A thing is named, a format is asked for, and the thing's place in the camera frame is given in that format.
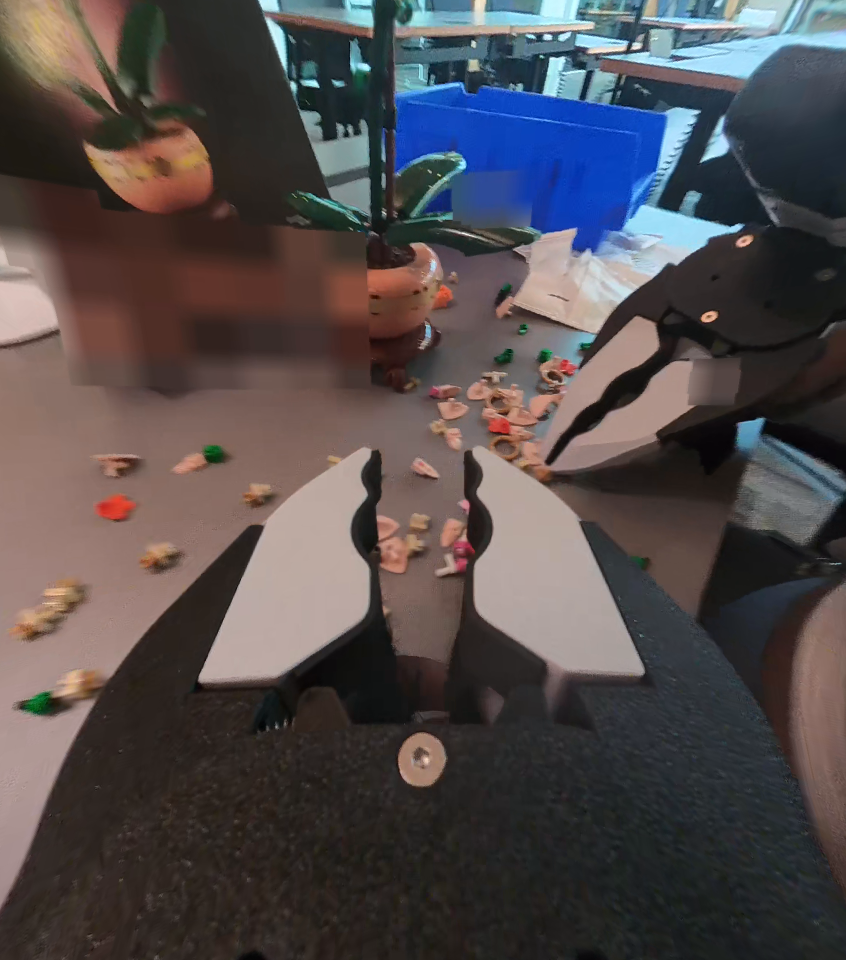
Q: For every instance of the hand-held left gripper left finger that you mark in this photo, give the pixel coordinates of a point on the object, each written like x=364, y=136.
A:
x=303, y=585

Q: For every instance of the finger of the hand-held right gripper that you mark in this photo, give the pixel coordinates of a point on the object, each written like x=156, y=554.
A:
x=640, y=427
x=603, y=367

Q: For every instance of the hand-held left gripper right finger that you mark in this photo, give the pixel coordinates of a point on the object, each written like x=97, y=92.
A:
x=543, y=592

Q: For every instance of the small toy bricks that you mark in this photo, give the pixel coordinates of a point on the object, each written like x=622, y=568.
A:
x=453, y=409

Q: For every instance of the toy brick orchid plant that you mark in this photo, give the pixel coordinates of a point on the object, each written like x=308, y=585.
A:
x=404, y=285

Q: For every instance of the wooden background desk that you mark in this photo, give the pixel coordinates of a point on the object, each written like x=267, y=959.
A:
x=430, y=24
x=693, y=67

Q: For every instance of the grey desk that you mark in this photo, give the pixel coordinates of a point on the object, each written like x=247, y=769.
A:
x=92, y=405

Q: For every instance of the flat white plastic bag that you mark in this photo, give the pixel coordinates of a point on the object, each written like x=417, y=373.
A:
x=595, y=285

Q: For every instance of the red toy flower piece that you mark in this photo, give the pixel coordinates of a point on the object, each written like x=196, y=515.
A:
x=499, y=426
x=115, y=508

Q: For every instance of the black toy connector piece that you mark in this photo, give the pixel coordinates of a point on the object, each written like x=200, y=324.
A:
x=503, y=291

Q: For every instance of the small green toy piece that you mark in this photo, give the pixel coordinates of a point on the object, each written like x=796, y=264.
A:
x=212, y=452
x=36, y=703

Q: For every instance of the blue plastic bin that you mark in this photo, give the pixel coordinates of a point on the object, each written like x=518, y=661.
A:
x=580, y=165

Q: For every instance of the black toy set box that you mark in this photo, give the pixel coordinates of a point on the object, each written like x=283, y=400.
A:
x=258, y=90

